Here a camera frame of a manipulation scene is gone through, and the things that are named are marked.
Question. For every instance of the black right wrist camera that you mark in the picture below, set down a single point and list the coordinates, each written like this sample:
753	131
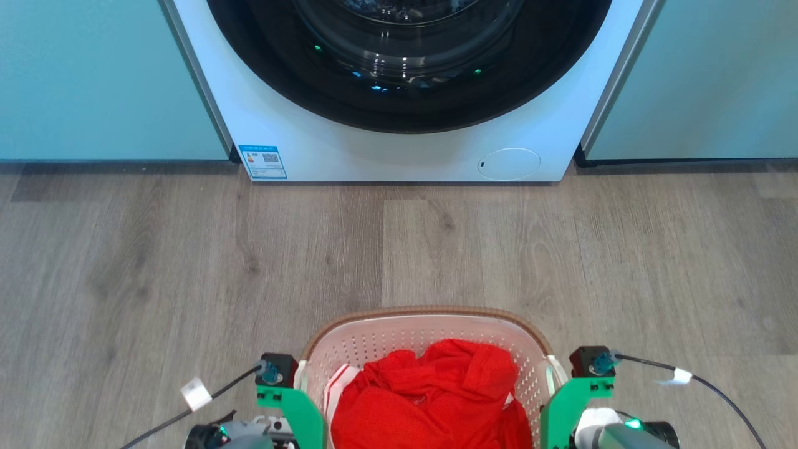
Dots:
589	362

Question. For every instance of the blue energy label sticker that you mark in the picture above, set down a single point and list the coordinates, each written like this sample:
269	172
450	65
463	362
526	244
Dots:
262	162

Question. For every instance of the white plastic laundry basket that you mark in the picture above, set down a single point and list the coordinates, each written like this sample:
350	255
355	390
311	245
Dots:
374	337

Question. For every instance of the red garment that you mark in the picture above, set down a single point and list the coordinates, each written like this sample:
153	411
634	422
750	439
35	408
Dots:
430	399

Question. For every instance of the white front-load washing machine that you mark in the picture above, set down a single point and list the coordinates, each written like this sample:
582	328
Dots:
374	156

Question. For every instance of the teal cabinet panel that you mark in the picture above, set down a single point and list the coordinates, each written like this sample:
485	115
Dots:
704	81
100	81

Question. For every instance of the white cloth with red stripes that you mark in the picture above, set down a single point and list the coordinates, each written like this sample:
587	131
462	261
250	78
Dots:
336	383

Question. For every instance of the black round washer door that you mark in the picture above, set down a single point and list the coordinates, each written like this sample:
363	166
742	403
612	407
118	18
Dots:
280	81

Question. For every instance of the round white filter cover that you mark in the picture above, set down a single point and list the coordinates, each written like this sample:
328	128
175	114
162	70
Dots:
509	164

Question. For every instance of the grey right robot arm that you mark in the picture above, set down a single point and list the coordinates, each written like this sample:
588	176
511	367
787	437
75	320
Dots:
623	436

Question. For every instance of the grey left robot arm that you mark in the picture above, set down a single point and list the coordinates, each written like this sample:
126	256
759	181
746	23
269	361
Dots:
243	436

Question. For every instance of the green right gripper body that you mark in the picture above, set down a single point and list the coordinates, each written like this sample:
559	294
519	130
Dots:
564	411

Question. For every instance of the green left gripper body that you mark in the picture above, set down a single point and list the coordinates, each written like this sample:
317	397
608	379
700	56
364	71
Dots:
302	415

